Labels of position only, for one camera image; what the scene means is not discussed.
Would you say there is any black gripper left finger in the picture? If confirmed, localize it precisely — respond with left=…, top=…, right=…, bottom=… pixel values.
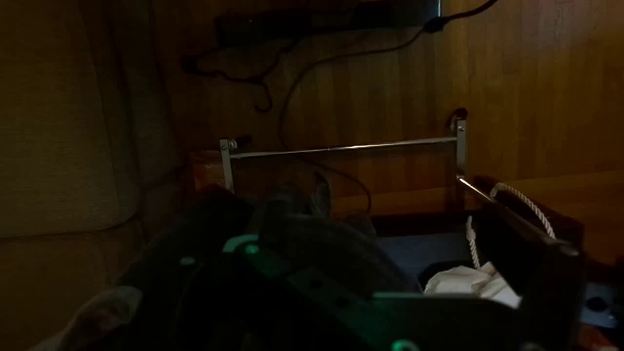
left=220, top=233, right=522, bottom=351

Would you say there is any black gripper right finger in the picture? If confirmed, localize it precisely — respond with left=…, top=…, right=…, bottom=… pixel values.
left=518, top=241, right=588, bottom=351

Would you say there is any white cloth garment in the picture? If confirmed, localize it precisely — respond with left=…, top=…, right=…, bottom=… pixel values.
left=420, top=262, right=522, bottom=311

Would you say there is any dark blue hanging robe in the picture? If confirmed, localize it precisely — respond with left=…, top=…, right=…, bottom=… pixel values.
left=36, top=186, right=420, bottom=351

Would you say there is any chrome rack base bar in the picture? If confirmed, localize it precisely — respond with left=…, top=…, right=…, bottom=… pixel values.
left=218, top=116, right=469, bottom=192

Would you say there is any black power strip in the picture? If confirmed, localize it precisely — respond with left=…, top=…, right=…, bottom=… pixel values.
left=212, top=0, right=444, bottom=47

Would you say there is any chrome rack low rail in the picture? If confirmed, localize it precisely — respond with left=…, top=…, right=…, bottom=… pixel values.
left=455, top=174, right=576, bottom=254

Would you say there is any white twisted rope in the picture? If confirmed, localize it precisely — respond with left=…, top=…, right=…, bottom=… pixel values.
left=463, top=182, right=559, bottom=270

